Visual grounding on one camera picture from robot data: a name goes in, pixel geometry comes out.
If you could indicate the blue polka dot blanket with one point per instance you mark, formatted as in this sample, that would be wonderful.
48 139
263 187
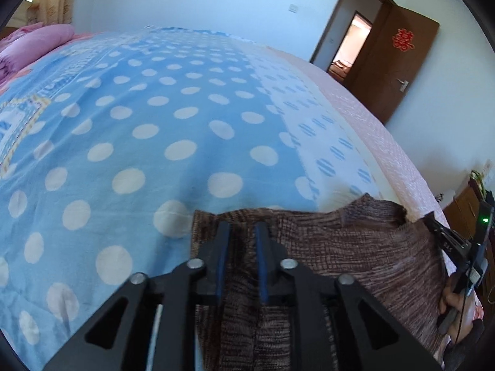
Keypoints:
154 123

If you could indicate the brown wooden cabinet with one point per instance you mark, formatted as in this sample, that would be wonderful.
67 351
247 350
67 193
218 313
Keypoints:
462 205

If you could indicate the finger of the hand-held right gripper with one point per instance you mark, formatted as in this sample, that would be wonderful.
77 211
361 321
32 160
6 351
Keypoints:
448 237

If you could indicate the brown knit sweater sun print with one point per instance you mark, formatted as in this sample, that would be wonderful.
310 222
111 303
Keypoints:
348 247

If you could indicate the brown wooden door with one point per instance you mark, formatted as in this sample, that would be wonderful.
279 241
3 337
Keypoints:
390 81

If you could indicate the pink dotted bed sheet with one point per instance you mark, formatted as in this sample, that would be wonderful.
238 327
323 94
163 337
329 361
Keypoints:
367 123

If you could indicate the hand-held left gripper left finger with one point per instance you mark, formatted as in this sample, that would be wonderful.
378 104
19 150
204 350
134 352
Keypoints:
220 270

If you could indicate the person's right forearm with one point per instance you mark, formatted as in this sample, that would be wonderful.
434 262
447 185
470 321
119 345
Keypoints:
462 351

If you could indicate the brown door frame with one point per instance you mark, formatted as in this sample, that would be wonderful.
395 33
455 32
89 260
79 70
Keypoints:
344 7

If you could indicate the red paper door decoration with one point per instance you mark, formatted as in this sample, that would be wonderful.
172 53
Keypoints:
403 40

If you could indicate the folded pink quilt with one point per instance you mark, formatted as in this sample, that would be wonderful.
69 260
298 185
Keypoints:
34 44

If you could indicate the person's right hand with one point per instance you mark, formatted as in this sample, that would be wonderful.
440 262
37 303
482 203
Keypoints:
468 309

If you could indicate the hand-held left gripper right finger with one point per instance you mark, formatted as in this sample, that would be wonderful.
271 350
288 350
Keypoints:
263 270

